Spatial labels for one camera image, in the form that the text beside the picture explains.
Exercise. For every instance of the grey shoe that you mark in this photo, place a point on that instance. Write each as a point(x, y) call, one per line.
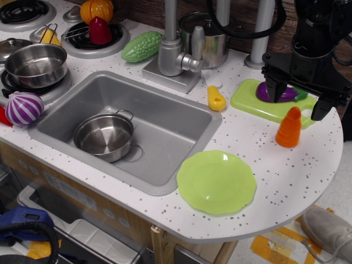
point(328, 231)

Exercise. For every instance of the red toy vegetable at edge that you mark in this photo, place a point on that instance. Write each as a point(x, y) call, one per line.
point(3, 118)

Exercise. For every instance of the green plastic cutting board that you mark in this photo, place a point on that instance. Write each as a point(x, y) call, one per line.
point(245, 99)

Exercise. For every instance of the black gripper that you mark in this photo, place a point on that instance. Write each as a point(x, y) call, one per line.
point(317, 76)

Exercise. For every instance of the purple striped toy onion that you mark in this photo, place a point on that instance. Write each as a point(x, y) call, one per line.
point(23, 108)

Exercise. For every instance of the wire whisk utensil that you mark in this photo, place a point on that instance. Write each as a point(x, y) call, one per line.
point(69, 33)

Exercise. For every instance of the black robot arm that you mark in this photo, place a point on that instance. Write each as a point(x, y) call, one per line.
point(321, 26)

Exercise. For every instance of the black stove burner top left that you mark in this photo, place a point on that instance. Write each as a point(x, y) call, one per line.
point(20, 16)

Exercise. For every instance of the red toy pepper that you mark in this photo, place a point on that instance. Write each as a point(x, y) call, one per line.
point(99, 31)

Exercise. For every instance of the black stove burner centre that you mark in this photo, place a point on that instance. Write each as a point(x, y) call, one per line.
point(90, 42)

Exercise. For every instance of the black stove burner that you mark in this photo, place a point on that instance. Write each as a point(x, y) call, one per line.
point(20, 16)
point(90, 42)

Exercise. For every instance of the green toy bitter gourd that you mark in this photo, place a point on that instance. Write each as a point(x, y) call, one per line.
point(142, 47)

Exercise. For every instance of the small steel pot in sink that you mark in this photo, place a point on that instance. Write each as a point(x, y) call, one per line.
point(107, 136)

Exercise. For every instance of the blue clamp tool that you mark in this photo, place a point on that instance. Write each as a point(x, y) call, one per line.
point(18, 217)

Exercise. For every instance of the orange toy carrot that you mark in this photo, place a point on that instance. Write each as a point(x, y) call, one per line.
point(288, 134)

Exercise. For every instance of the green plastic plate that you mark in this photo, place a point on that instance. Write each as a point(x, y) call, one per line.
point(216, 182)

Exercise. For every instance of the steel pot on stove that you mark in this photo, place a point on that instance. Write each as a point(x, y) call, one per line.
point(37, 66)

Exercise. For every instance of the steel pot lid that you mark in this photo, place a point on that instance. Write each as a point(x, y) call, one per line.
point(10, 45)

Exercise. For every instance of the grey toy faucet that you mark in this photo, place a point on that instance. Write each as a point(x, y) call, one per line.
point(173, 67)

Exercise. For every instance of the orange toy pumpkin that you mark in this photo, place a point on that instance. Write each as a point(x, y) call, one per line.
point(97, 8)

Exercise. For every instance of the yellow toy corn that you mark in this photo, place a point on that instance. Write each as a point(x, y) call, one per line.
point(48, 36)

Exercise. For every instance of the purple toy eggplant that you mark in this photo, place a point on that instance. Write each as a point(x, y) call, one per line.
point(291, 94)

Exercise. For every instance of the grey toy sink basin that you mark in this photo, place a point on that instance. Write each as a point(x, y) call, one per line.
point(167, 129)

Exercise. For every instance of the steel pot behind faucet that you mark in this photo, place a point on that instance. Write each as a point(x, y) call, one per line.
point(215, 52)

